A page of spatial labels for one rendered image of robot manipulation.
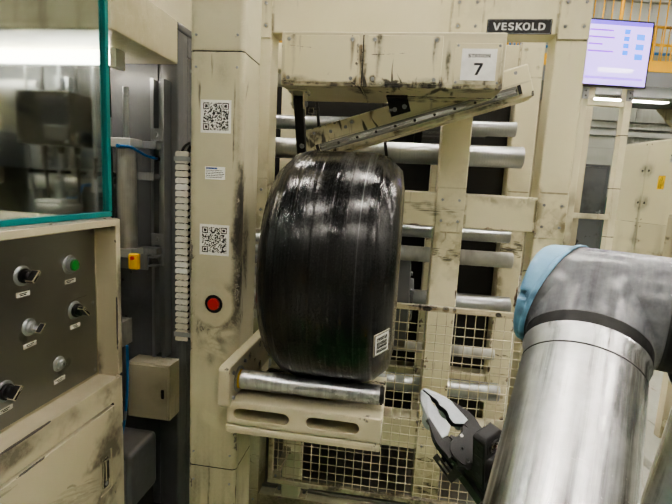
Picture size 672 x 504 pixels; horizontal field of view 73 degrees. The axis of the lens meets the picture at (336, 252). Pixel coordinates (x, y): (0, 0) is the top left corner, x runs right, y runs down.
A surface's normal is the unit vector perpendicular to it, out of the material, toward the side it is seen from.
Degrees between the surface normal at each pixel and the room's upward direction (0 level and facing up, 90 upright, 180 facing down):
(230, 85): 90
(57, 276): 90
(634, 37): 90
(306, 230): 66
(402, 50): 90
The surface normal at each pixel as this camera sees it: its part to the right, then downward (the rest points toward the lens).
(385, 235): 0.58, -0.15
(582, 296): -0.44, -0.71
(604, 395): 0.07, -0.59
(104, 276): -0.15, 0.14
